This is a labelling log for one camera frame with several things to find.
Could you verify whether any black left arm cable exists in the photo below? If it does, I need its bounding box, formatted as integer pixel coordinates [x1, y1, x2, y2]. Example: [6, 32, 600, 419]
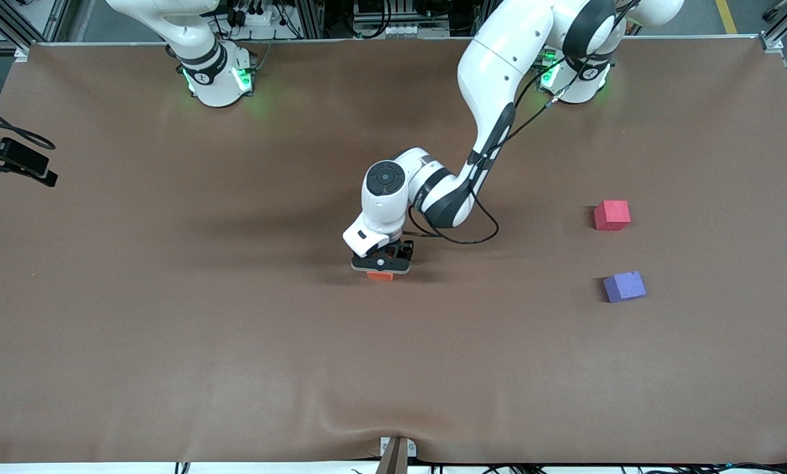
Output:
[406, 39, 608, 246]

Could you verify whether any white power strip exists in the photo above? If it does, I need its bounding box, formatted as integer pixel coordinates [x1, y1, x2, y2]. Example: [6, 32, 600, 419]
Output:
[232, 5, 285, 28]

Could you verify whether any metal table bracket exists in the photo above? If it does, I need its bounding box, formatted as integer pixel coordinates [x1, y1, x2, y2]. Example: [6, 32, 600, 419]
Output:
[379, 436, 418, 459]

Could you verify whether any brown table mat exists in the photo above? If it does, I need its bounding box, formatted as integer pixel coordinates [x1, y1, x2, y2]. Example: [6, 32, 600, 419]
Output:
[0, 36, 787, 465]

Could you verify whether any red foam block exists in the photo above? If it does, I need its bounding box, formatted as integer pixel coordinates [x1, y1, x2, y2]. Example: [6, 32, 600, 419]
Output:
[593, 199, 632, 232]

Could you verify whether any purple foam block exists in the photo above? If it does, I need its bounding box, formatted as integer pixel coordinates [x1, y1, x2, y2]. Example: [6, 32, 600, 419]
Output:
[603, 271, 647, 303]

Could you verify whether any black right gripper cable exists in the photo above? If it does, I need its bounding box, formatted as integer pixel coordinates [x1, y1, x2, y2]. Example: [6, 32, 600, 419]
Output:
[0, 95, 57, 151]

